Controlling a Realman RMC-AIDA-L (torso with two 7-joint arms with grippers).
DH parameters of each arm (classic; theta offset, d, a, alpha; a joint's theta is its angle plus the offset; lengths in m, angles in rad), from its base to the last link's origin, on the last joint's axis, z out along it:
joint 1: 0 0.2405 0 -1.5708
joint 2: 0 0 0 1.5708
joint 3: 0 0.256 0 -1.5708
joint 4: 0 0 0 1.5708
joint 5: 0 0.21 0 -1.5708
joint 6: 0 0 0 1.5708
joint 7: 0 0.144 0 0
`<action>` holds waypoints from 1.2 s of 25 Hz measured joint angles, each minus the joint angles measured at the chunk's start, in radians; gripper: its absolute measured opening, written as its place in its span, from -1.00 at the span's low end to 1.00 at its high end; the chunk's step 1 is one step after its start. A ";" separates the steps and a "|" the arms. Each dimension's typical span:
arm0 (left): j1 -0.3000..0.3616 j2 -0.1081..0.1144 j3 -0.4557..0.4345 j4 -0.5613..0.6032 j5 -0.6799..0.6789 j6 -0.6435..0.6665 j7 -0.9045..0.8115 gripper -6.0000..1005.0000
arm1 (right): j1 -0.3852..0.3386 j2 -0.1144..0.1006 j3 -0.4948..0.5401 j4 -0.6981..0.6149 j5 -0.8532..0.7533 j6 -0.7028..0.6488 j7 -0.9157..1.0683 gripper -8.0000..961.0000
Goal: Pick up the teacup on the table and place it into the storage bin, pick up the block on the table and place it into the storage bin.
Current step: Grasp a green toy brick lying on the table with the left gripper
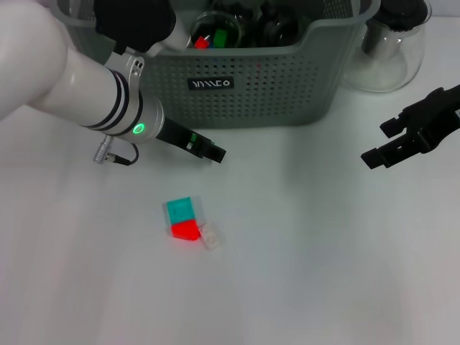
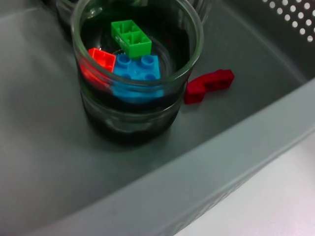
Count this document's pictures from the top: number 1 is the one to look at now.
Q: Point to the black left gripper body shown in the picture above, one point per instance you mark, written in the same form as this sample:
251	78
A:
178	134

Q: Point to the glass teapot with black lid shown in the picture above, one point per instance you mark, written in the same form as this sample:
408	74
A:
388	68

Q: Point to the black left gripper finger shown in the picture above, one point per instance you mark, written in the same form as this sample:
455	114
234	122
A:
206	155
212	148

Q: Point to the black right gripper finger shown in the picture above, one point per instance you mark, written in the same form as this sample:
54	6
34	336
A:
388	154
391	127

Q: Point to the grey-green perforated storage bin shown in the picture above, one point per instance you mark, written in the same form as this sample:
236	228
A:
269	90

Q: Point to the teal square toy brick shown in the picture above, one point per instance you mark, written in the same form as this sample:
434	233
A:
180	211

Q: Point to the red-orange sloped toy brick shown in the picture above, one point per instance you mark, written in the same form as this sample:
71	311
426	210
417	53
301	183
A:
185	230

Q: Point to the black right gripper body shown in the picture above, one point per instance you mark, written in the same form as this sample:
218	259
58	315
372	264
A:
435	118

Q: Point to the white two-stud toy brick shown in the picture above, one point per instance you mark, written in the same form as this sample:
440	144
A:
212	238

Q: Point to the small red-orange toy brick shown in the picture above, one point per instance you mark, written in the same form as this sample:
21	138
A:
200	43

